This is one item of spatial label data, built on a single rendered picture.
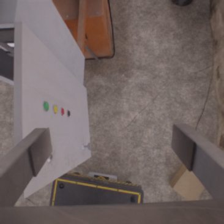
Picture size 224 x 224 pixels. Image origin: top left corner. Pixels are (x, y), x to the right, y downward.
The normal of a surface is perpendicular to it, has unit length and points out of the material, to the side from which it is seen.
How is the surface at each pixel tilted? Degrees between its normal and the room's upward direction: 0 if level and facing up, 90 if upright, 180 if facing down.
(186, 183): 0
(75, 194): 0
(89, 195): 0
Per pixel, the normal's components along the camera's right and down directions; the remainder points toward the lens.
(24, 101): 0.99, -0.10
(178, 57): -0.11, -0.13
